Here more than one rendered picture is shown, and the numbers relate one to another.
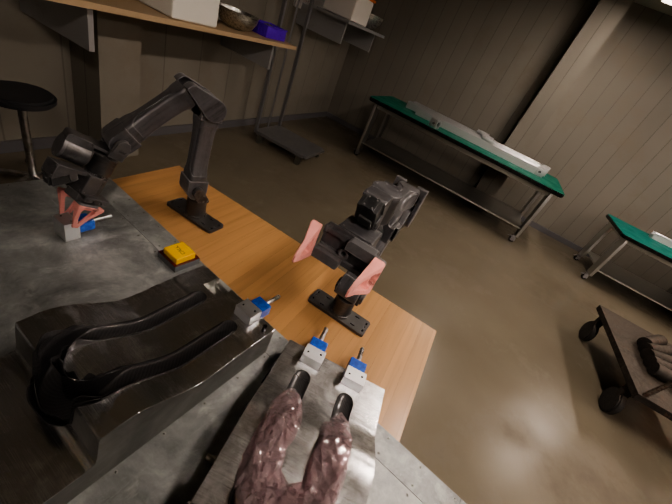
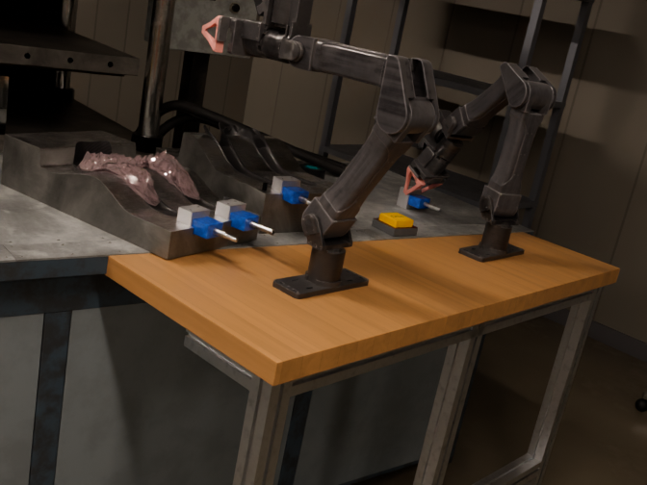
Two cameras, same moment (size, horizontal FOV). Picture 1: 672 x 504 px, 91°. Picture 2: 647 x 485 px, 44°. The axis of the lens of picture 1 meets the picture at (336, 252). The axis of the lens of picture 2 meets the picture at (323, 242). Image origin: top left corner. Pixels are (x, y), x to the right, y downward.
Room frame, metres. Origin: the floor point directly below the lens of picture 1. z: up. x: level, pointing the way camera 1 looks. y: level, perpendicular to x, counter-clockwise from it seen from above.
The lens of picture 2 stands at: (1.39, -1.34, 1.31)
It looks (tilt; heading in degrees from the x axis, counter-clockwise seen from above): 17 degrees down; 117
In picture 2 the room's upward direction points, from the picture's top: 11 degrees clockwise
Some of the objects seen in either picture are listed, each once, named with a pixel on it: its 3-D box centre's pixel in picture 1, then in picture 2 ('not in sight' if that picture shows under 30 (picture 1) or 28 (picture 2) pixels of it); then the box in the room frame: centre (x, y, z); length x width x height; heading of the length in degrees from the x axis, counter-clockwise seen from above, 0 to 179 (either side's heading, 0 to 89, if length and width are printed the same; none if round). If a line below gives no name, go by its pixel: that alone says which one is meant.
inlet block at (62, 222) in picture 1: (86, 221); (422, 202); (0.65, 0.66, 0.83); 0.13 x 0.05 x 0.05; 163
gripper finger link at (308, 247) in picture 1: (316, 251); not in sight; (0.44, 0.03, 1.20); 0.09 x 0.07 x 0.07; 166
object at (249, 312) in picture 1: (261, 306); (297, 196); (0.58, 0.11, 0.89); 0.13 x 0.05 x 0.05; 158
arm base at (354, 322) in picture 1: (343, 304); (325, 265); (0.77, -0.09, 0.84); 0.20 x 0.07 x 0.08; 76
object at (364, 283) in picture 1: (352, 274); (222, 34); (0.43, -0.04, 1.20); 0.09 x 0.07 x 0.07; 166
